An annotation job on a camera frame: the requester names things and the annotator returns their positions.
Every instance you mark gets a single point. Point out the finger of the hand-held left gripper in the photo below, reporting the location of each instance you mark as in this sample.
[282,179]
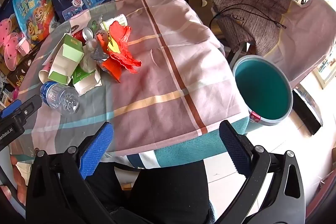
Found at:
[30,106]
[9,108]

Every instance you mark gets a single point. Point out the mauve striped cloth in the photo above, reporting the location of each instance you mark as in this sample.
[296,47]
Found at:
[246,3]

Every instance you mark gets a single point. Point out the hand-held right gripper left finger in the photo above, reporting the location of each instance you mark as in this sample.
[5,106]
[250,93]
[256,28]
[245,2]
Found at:
[95,151]

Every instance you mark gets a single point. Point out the wooden cabinet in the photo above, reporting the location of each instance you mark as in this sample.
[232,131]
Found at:
[199,3]

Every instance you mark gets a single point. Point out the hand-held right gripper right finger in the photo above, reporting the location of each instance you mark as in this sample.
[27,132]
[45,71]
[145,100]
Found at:
[236,150]

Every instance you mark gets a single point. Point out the plaid pink grey cloth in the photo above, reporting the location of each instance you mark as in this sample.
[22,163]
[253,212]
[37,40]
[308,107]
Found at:
[168,69]

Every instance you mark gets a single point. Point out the red plastic bag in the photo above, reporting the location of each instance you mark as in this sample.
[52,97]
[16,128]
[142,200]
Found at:
[120,43]

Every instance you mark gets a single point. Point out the pink butterfly wings toy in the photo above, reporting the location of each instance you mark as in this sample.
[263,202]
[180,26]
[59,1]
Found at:
[10,45]

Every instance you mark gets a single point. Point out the cartoon dog bag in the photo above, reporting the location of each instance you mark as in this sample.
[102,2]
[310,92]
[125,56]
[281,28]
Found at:
[34,11]

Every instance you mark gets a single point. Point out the person's black trouser leg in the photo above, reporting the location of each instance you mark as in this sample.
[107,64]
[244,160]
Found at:
[162,195]

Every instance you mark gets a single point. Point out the crumpled clear plastic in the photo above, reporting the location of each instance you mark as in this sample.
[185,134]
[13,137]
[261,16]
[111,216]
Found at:
[86,62]

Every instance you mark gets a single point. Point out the white cylindrical bottle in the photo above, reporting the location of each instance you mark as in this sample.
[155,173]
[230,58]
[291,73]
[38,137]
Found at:
[85,81]

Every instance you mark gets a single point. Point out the person's left hand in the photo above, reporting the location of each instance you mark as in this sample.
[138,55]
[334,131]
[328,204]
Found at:
[19,179]

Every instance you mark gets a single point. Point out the clear plastic bottle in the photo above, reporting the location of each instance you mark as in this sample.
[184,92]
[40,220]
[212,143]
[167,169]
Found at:
[59,98]

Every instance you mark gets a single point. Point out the silver foil wrapper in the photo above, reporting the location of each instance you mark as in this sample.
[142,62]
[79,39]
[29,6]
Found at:
[98,52]

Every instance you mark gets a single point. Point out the red soda can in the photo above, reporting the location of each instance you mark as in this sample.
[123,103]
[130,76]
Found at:
[83,33]

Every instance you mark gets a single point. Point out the teal plastic bucket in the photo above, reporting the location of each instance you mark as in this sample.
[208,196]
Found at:
[262,92]

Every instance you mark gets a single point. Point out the white green paper cup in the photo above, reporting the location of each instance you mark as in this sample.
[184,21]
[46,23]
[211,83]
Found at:
[116,21]

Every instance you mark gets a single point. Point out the green white carton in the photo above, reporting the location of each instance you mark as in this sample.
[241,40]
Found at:
[68,58]

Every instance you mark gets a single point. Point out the red rimmed paper cup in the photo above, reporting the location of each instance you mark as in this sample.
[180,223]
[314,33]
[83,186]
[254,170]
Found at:
[44,74]

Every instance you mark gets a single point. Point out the black glossy flat box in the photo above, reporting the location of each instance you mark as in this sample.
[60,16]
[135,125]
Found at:
[308,111]

